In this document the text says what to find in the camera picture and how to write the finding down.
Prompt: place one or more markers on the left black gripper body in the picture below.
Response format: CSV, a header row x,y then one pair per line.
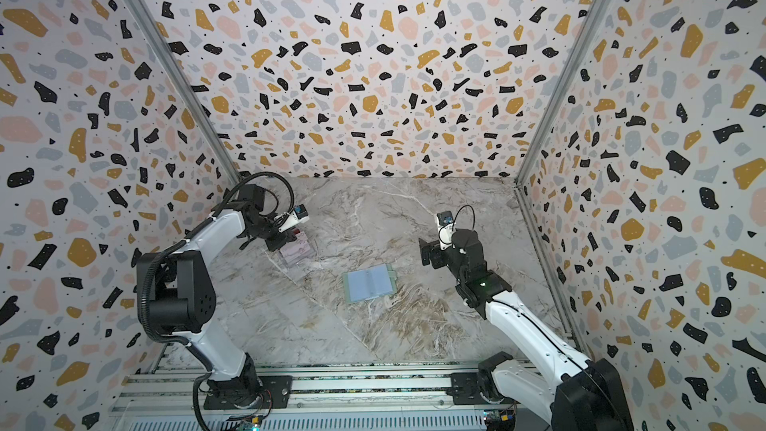
x,y
275,237

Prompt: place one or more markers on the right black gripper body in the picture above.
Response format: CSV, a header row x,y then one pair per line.
x,y
433,251

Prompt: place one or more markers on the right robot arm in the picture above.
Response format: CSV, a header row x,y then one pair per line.
x,y
567,389

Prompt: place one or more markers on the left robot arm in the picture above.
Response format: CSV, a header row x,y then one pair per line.
x,y
177,300

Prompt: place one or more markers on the clear acrylic card box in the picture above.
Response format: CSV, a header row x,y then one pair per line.
x,y
301,236

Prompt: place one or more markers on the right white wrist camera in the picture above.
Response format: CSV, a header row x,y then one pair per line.
x,y
446,227

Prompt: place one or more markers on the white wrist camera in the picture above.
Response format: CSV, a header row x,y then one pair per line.
x,y
298,215
446,227

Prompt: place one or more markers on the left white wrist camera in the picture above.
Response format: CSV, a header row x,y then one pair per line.
x,y
298,215

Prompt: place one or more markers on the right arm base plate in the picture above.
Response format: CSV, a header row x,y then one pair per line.
x,y
479,389

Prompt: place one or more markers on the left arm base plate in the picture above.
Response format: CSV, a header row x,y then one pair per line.
x,y
264,392

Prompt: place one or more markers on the aluminium front rail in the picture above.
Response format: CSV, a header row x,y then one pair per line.
x,y
322,388

